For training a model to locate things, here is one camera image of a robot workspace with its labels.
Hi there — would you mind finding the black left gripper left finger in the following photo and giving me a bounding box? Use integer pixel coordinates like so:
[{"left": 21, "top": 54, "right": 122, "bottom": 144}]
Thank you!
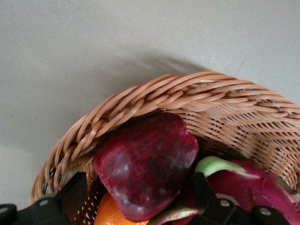
[{"left": 0, "top": 172, "right": 91, "bottom": 225}]

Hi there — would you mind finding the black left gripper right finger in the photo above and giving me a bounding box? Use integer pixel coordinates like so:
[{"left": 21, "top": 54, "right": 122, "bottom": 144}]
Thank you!
[{"left": 187, "top": 172, "right": 290, "bottom": 225}]

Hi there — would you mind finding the dark red apple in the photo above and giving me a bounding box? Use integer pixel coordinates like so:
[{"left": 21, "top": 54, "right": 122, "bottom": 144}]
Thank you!
[{"left": 92, "top": 112, "right": 200, "bottom": 223}]

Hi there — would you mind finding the pink dragon fruit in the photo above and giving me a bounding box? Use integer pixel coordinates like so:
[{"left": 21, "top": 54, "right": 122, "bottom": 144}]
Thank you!
[{"left": 147, "top": 156, "right": 300, "bottom": 225}]

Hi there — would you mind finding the small orange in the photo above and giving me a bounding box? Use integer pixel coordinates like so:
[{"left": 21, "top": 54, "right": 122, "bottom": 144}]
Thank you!
[{"left": 93, "top": 191, "right": 151, "bottom": 225}]

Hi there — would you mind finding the brown woven wicker basket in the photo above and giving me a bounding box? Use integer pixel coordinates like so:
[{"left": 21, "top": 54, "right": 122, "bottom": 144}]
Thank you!
[{"left": 30, "top": 71, "right": 300, "bottom": 225}]

